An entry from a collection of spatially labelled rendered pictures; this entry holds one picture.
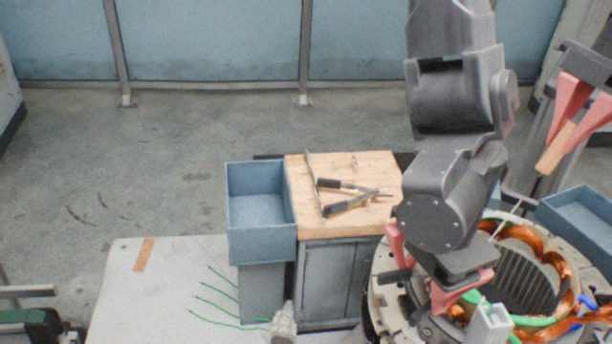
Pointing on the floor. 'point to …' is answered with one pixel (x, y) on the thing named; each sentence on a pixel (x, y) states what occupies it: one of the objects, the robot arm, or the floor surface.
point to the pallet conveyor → (32, 318)
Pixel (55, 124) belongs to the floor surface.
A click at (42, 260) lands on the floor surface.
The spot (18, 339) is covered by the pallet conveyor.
